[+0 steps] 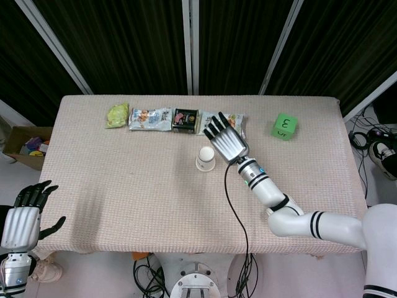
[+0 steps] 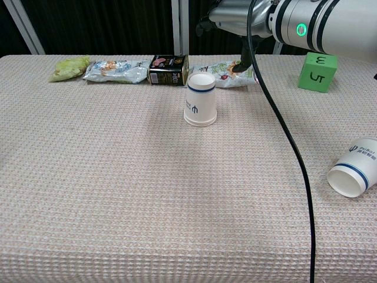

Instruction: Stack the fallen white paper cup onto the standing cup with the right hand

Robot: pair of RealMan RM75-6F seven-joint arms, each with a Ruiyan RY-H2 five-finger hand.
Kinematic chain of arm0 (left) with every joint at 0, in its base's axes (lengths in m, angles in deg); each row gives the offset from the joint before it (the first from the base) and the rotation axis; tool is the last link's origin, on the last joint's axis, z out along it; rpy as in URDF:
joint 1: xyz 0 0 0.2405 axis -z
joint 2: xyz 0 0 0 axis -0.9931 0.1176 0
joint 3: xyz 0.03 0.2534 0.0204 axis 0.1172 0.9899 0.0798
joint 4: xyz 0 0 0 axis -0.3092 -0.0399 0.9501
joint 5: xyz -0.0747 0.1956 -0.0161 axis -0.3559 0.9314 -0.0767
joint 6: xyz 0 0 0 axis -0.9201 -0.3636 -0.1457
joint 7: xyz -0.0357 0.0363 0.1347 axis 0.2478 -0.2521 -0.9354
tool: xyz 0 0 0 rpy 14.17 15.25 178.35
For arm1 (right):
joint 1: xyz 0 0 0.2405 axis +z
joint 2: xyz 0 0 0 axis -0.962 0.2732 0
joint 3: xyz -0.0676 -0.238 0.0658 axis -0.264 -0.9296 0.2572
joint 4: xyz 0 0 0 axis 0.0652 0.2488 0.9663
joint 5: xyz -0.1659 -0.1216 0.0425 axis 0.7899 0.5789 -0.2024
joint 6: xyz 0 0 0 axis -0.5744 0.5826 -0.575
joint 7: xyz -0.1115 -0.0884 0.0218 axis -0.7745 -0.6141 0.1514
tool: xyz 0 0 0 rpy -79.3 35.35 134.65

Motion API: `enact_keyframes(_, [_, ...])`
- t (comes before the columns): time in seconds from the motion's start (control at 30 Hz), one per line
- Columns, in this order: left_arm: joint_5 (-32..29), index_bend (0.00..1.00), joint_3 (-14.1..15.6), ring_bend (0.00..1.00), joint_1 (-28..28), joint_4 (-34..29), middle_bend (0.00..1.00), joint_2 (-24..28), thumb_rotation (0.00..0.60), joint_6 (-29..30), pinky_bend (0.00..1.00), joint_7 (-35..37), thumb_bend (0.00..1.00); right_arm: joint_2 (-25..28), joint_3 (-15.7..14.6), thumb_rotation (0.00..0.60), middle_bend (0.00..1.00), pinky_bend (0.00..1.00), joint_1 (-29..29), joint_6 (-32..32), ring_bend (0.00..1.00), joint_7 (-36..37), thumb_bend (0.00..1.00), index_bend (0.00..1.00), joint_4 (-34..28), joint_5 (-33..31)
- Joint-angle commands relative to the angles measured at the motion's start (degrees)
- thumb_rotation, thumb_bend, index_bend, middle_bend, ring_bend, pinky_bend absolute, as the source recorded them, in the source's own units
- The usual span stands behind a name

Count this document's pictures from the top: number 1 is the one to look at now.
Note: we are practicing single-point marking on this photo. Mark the green numbered foam cube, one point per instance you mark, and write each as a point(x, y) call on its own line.
point(284, 126)

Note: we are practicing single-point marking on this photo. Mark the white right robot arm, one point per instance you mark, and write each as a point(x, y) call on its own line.
point(310, 222)

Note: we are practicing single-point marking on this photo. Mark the yellow-green snack bag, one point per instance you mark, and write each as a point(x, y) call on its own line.
point(118, 115)

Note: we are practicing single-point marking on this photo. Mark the white partition frame post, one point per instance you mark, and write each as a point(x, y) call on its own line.
point(280, 49)
point(56, 46)
point(190, 46)
point(369, 97)

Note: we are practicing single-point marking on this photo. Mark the blue white snack bag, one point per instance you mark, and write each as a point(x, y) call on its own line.
point(150, 119)

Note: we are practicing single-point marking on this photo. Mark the beige woven tablecloth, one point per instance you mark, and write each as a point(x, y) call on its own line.
point(124, 186)

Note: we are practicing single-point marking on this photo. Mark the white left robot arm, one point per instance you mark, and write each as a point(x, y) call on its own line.
point(14, 273)

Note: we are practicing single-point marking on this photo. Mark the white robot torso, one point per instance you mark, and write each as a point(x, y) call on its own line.
point(381, 248)

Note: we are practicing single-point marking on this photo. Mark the cardboard box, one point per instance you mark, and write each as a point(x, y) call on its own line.
point(15, 138)

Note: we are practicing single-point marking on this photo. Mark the black white sneaker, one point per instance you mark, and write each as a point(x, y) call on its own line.
point(384, 155)

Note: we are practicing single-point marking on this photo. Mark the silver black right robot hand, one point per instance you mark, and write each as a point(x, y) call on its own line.
point(229, 141)

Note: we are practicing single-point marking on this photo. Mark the black luncheon meat can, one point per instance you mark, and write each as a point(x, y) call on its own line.
point(185, 121)

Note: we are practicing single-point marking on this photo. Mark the white paper cup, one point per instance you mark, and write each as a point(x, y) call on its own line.
point(205, 158)

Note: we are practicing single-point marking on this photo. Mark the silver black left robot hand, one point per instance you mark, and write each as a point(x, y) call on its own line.
point(20, 226)

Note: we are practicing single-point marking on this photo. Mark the white nut snack bag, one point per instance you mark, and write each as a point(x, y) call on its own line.
point(237, 119)

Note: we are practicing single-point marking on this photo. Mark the metal robot base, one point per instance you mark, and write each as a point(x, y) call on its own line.
point(195, 281)

